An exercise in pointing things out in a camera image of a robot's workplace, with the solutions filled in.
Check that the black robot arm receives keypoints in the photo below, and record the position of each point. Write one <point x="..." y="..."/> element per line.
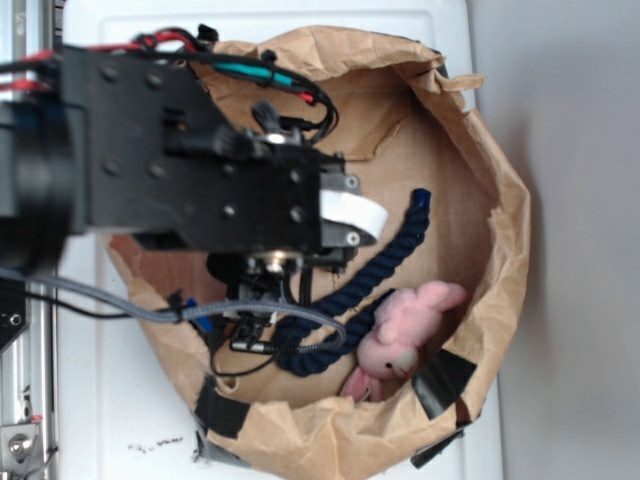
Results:
<point x="187" y="151"/>

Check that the aluminium rail frame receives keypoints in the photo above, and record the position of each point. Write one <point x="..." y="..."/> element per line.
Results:
<point x="29" y="447"/>

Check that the brown paper bag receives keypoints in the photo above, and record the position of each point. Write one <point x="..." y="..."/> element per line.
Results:
<point x="404" y="125"/>

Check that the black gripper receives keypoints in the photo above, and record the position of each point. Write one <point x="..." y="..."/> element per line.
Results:
<point x="294" y="203"/>

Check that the pink plush bunny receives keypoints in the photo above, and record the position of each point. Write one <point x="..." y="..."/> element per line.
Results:
<point x="403" y="323"/>

